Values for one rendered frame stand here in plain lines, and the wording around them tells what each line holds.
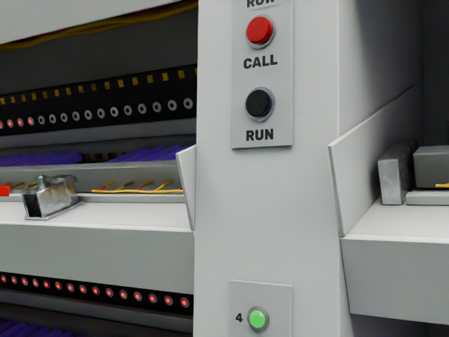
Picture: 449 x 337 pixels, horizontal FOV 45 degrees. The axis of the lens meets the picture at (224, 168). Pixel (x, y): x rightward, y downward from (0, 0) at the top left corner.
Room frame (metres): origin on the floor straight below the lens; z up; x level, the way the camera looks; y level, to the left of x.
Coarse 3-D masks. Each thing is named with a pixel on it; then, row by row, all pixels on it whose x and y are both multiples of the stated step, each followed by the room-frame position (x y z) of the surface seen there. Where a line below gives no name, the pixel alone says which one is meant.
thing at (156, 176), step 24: (0, 168) 0.56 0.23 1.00; (24, 168) 0.53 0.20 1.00; (48, 168) 0.51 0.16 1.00; (72, 168) 0.49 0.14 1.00; (96, 168) 0.47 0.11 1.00; (120, 168) 0.45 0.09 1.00; (144, 168) 0.44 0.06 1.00; (168, 168) 0.43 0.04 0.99; (96, 192) 0.45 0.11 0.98; (120, 192) 0.44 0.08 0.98; (144, 192) 0.42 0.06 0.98; (168, 192) 0.41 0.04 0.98
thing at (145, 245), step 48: (0, 144) 0.72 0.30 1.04; (48, 144) 0.67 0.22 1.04; (192, 192) 0.34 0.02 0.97; (0, 240) 0.45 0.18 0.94; (48, 240) 0.42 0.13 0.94; (96, 240) 0.39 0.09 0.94; (144, 240) 0.37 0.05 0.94; (192, 240) 0.34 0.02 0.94; (144, 288) 0.38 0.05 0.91; (192, 288) 0.36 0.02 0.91
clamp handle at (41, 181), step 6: (36, 180) 0.43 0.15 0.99; (42, 180) 0.43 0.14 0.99; (0, 186) 0.40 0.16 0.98; (6, 186) 0.40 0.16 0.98; (42, 186) 0.43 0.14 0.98; (0, 192) 0.40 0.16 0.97; (6, 192) 0.40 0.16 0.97; (12, 192) 0.41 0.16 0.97; (18, 192) 0.41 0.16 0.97; (24, 192) 0.42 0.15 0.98; (30, 192) 0.42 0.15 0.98
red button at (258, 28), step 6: (258, 18) 0.31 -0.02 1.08; (264, 18) 0.31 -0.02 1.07; (252, 24) 0.31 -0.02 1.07; (258, 24) 0.31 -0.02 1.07; (264, 24) 0.31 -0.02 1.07; (270, 24) 0.31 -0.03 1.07; (252, 30) 0.31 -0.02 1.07; (258, 30) 0.31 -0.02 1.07; (264, 30) 0.31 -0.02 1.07; (270, 30) 0.31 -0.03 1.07; (252, 36) 0.31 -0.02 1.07; (258, 36) 0.31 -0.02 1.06; (264, 36) 0.31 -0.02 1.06; (252, 42) 0.31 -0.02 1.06; (258, 42) 0.31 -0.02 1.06; (264, 42) 0.31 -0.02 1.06
